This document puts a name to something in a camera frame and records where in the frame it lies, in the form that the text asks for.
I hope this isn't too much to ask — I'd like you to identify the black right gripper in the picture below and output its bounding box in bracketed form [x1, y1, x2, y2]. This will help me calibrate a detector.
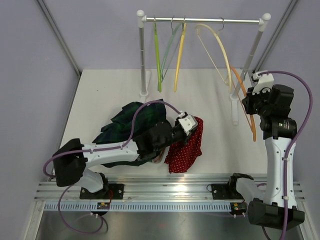
[243, 86, 273, 118]

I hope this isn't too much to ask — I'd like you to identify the red polka dot skirt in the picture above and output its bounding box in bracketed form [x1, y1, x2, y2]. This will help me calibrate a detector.
[164, 116, 204, 174]

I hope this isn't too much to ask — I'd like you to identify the orange plastic hanger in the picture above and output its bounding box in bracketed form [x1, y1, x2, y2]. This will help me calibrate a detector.
[229, 65, 258, 143]

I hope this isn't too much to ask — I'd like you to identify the cream plastic hanger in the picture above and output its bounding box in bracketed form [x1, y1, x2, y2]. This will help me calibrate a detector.
[195, 23, 233, 94]

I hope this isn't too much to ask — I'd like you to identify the dark green plaid skirt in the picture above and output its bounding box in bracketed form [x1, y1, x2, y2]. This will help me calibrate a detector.
[91, 101, 173, 169]

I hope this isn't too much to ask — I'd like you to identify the pale green plastic hanger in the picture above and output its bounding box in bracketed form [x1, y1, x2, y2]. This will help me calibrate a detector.
[160, 23, 183, 83]

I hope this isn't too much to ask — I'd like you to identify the lime green plastic hanger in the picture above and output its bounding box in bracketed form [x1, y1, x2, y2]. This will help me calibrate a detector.
[153, 17, 162, 93]

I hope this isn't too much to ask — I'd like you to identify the yellow plastic hanger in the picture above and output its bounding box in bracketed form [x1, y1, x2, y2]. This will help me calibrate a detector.
[173, 19, 186, 93]

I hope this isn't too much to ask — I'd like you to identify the orange floral white skirt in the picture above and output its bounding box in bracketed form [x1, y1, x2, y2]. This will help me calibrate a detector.
[152, 148, 168, 164]

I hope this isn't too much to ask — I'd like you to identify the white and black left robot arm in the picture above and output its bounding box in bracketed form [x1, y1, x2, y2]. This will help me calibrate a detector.
[52, 115, 200, 200]

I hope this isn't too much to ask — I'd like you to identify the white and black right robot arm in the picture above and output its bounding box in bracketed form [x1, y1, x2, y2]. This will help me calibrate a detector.
[210, 84, 305, 230]

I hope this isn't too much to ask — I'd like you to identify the metal clothes rack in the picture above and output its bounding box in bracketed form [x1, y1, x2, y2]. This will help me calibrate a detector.
[136, 10, 271, 126]

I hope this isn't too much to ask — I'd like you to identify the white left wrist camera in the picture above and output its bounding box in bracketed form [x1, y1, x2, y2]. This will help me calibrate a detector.
[177, 112, 198, 136]

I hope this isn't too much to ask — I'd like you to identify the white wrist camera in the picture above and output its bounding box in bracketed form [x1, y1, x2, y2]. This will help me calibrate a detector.
[251, 71, 274, 95]
[177, 112, 198, 136]

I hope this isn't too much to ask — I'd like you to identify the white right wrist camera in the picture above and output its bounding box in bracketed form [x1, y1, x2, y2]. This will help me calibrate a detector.
[251, 71, 274, 95]

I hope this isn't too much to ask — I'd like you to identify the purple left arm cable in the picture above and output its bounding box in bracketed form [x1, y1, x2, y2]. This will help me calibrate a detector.
[43, 99, 186, 236]

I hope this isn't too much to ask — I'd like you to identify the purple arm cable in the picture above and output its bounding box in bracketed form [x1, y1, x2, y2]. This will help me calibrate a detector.
[43, 99, 186, 236]
[257, 70, 314, 238]

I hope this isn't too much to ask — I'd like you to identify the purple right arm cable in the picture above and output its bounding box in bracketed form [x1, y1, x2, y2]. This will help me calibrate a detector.
[257, 70, 314, 238]

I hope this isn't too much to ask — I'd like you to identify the aluminium mounting rail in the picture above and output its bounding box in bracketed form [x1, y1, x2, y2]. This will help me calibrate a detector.
[34, 175, 243, 212]

